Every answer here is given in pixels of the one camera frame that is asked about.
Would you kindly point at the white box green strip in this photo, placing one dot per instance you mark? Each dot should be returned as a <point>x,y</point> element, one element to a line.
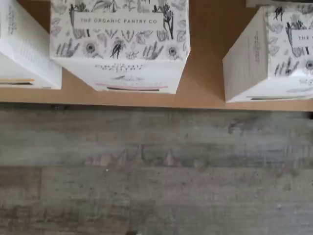
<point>264,66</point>

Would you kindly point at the wooden shelf board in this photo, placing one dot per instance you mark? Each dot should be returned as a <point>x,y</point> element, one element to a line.
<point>205,61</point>

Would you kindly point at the white box pink strip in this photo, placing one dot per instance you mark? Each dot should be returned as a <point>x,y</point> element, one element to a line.
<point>119,44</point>

